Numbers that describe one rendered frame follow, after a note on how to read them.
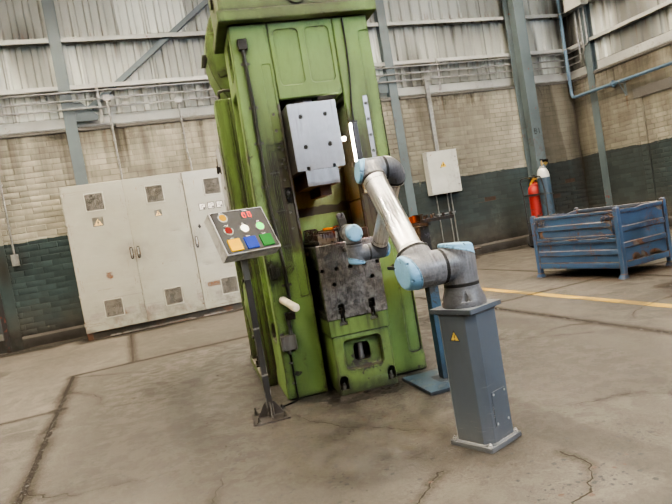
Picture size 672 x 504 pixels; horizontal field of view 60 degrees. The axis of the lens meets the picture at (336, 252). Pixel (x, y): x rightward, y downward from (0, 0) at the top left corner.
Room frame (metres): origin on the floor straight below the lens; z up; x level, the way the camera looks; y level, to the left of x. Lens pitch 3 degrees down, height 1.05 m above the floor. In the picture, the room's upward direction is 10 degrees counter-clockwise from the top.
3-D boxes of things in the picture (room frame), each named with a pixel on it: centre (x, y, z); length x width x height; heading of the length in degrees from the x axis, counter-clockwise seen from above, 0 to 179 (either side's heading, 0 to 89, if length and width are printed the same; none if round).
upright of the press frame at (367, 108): (3.96, -0.29, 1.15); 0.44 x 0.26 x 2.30; 13
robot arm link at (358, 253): (3.20, -0.11, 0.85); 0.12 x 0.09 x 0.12; 108
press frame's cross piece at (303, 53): (3.88, 0.04, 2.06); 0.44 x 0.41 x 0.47; 13
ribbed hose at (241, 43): (3.56, 0.34, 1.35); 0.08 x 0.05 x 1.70; 103
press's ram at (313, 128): (3.73, 0.01, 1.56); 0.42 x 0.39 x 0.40; 13
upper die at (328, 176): (3.72, 0.05, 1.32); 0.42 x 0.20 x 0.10; 13
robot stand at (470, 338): (2.50, -0.51, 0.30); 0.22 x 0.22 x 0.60; 40
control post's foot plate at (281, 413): (3.31, 0.53, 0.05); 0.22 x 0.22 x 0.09; 13
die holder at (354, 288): (3.74, 0.00, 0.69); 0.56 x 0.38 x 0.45; 13
